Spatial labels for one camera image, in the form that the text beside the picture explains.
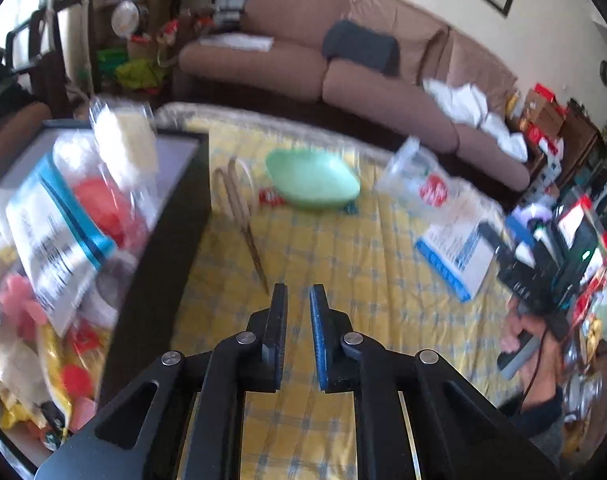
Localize white garment steamer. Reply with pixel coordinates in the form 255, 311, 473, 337
43, 0, 96, 96

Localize dark green folded stack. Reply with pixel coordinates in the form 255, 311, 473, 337
97, 47, 129, 73

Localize round decorated tin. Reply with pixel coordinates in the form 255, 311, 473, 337
112, 1, 138, 36

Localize clear bag of white contents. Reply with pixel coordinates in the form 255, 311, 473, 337
88, 97, 159, 186

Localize dark wooden cabinet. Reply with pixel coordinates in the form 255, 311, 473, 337
553, 100, 601, 176

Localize cream handled scissors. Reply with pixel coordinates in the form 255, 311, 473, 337
210, 157, 270, 296

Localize red white packets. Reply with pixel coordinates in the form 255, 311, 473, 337
556, 195, 597, 241

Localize white papers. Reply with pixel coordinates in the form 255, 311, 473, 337
200, 34, 275, 53

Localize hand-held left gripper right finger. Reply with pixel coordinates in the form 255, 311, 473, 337
309, 284, 567, 480

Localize person's right hand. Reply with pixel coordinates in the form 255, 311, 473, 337
501, 305, 551, 361

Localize red white snack bag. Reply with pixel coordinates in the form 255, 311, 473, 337
156, 20, 181, 48

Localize clear bag with red label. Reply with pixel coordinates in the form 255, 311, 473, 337
376, 136, 461, 223

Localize yellow checkered cloth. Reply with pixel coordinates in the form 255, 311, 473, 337
170, 115, 529, 480

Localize blue striped plastic pouch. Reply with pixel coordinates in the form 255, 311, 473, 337
6, 152, 119, 336

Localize beige sofa pillow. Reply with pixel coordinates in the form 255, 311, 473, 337
346, 0, 449, 61

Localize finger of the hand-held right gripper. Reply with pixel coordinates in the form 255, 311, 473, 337
477, 221, 517, 261

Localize brown fabric sofa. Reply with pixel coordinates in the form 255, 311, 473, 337
177, 0, 531, 193

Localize person's right forearm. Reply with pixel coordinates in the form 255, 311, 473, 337
498, 350, 567, 466

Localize purple white plastic device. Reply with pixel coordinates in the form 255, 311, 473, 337
506, 205, 554, 231

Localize dark grey cushion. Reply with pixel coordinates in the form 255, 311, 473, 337
322, 20, 401, 77

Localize green bowl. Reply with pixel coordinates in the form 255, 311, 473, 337
266, 149, 361, 211

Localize brown wooden armchair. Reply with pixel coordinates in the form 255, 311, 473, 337
0, 2, 101, 126

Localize blue white cardboard box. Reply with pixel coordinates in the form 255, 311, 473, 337
414, 195, 509, 303

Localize pink soft item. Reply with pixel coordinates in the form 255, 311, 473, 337
0, 275, 49, 341

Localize black storage box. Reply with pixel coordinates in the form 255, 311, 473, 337
0, 120, 214, 411

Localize white cloth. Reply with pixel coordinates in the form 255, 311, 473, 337
423, 79, 490, 126

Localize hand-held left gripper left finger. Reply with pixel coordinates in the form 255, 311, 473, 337
33, 283, 290, 480

